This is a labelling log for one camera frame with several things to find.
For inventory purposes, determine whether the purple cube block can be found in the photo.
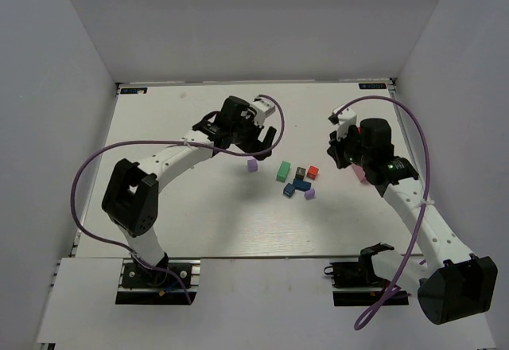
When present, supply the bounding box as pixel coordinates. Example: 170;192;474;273
247;159;258;173

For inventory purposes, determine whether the pink plastic box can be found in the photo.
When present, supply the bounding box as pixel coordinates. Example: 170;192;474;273
350;125;369;184

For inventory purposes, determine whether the green rectangular block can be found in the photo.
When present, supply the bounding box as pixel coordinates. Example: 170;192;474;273
276;161;291;182

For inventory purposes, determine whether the brown cube block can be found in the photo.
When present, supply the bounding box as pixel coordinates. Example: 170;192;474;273
294;167;306;180

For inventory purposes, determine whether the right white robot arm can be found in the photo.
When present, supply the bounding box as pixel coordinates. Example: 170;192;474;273
327;114;498;325

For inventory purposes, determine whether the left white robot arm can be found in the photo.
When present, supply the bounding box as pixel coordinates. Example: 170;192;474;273
102;95;283;269

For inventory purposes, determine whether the blue cube block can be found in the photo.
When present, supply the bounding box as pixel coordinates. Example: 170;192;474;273
283;183;296;197

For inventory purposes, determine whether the orange cube block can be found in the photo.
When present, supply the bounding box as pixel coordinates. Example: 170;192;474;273
306;165;319;180

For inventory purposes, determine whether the blue rectangular block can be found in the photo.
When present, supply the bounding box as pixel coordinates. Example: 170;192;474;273
293;178;311;191

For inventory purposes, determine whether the small purple block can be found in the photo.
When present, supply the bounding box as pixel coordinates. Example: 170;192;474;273
304;189;316;200

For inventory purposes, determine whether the right blue table label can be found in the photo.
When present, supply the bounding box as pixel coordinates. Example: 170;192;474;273
359;83;387;90

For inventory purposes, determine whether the blue table label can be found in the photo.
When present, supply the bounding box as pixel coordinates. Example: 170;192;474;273
120;87;148;95
359;83;387;90

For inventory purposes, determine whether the left blue table label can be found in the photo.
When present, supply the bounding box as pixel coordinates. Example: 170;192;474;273
120;87;148;95

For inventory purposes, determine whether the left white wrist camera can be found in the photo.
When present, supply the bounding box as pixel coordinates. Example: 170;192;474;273
250;95;276;126

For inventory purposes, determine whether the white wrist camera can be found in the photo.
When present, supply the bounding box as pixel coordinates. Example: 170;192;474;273
250;95;276;126
328;104;357;141

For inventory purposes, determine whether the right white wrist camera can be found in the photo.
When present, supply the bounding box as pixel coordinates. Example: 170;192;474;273
328;104;357;141

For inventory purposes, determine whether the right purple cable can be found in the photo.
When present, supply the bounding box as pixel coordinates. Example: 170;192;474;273
337;95;433;331

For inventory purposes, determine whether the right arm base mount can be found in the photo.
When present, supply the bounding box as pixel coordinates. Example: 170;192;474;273
324;261;390;307

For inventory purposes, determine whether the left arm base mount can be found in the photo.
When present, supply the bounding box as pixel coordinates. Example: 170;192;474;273
115;259;200;306

